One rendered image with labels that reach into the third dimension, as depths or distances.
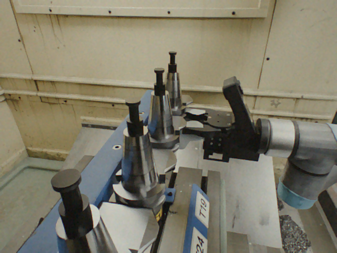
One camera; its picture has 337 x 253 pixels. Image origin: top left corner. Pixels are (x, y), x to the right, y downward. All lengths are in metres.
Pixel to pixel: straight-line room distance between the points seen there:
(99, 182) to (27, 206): 1.01
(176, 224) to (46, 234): 0.43
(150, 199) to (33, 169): 1.24
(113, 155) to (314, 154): 0.35
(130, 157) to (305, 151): 0.34
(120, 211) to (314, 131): 0.36
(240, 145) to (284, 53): 0.52
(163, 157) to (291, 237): 0.76
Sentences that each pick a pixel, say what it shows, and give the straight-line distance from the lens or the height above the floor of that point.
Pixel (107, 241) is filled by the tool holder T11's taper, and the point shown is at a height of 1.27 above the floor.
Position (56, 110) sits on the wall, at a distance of 1.25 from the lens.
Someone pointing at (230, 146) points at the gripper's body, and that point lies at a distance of 0.46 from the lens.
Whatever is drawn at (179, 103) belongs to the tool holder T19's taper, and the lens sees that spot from 0.44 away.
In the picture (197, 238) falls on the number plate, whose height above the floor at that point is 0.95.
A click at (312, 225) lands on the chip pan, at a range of 1.07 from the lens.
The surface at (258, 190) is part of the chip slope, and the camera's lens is 0.97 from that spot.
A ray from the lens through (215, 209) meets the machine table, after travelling 0.68.
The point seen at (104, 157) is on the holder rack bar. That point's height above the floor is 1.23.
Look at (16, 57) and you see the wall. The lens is 1.26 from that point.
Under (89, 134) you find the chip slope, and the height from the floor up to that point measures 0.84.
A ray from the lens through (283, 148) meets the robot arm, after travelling 0.47.
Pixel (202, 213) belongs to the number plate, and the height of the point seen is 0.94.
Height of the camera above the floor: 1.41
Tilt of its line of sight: 29 degrees down
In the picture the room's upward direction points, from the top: straight up
